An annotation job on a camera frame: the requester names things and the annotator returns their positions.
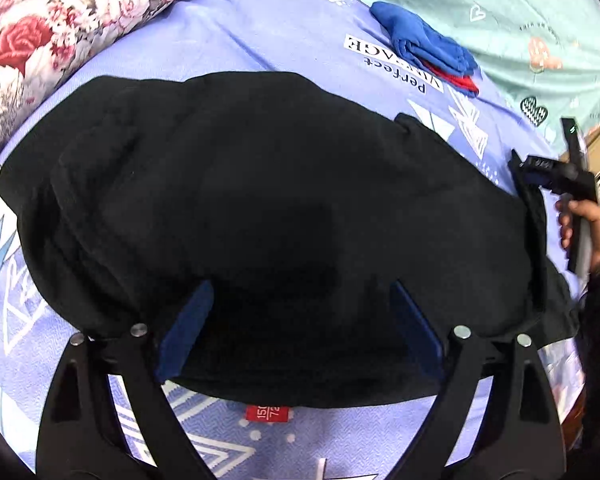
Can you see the teal heart-printed sheet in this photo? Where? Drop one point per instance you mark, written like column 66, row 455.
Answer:
column 480, row 5

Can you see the floral bolster pillow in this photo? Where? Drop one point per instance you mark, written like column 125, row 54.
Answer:
column 65, row 35

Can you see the purple printed bed sheet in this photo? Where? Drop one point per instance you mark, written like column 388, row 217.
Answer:
column 230, row 35

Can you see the folded red pants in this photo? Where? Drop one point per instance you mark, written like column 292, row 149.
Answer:
column 460, row 82

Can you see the folded blue pants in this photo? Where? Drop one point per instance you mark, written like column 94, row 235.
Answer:
column 420, row 40

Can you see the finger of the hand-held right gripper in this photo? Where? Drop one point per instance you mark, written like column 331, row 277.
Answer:
column 529, row 172

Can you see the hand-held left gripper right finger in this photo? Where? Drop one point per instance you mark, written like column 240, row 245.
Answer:
column 417, row 332

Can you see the black pants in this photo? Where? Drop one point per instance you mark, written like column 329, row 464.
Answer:
column 280, row 230

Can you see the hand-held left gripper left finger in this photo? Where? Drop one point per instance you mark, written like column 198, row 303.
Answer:
column 185, row 332

